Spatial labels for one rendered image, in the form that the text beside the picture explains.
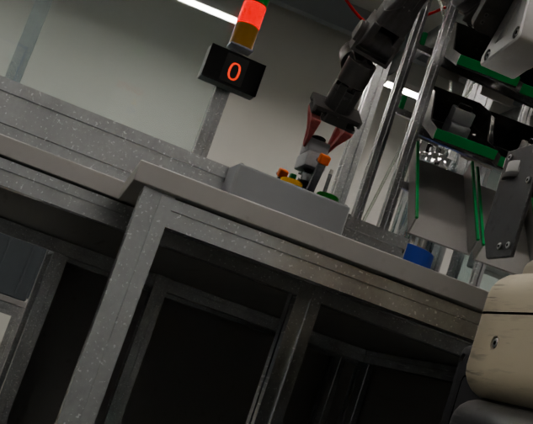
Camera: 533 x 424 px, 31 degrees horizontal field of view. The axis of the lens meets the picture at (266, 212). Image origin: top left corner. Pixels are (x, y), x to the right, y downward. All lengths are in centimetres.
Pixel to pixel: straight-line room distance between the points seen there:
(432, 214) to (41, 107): 80
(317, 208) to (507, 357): 81
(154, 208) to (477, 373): 56
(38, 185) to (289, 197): 41
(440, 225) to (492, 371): 107
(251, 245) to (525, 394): 59
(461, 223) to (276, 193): 50
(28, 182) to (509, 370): 91
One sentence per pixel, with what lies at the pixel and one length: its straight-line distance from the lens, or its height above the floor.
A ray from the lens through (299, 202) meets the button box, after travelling 161.
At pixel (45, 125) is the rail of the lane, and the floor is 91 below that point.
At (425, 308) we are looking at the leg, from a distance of 140.
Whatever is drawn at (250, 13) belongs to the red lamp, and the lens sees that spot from 201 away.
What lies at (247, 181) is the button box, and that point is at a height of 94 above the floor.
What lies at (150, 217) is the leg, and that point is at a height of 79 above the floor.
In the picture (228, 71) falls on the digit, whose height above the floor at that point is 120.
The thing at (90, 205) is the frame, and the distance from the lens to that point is 154.
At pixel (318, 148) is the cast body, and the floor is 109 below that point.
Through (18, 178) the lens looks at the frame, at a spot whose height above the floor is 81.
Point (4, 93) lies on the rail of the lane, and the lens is 162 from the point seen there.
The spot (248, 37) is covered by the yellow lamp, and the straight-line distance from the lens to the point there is 200.
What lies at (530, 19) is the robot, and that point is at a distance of 121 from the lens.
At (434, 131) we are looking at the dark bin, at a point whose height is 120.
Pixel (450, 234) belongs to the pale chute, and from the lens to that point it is 192.
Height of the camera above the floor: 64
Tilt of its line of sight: 9 degrees up
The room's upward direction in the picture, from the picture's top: 19 degrees clockwise
